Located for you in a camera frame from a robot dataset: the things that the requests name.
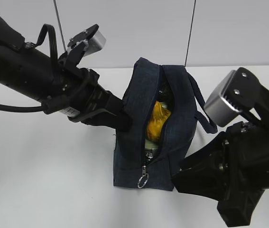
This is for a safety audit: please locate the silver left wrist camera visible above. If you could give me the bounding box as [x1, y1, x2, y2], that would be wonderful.
[66, 24, 106, 57]

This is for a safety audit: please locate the dark green cucumber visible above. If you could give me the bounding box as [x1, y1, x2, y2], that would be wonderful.
[158, 81, 173, 107]

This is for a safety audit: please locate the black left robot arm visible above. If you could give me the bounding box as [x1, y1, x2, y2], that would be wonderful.
[0, 17, 132, 131]

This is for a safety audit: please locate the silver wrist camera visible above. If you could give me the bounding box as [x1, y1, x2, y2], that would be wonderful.
[66, 24, 106, 57]
[204, 67, 262, 127]

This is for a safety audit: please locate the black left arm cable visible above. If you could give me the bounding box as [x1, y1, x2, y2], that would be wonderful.
[0, 99, 47, 113]

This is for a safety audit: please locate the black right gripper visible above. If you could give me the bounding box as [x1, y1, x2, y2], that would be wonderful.
[172, 124, 269, 227]

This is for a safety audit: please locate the metal zipper pull ring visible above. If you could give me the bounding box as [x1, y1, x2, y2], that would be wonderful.
[136, 167, 149, 190]

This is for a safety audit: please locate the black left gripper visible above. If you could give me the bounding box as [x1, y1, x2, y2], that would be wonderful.
[41, 68, 132, 131]

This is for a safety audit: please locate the green lid glass food container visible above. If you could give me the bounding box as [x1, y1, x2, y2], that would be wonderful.
[145, 139, 159, 162]

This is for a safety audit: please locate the yellow pear-shaped fruit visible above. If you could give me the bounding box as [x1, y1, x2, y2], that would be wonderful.
[146, 101, 171, 143]

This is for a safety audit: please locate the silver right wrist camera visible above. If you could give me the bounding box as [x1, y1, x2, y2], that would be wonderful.
[204, 67, 262, 127]

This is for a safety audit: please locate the navy blue lunch bag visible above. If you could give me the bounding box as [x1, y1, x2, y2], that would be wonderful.
[113, 57, 217, 191]

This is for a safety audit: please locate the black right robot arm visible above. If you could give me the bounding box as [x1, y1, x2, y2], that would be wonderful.
[172, 88, 269, 228]

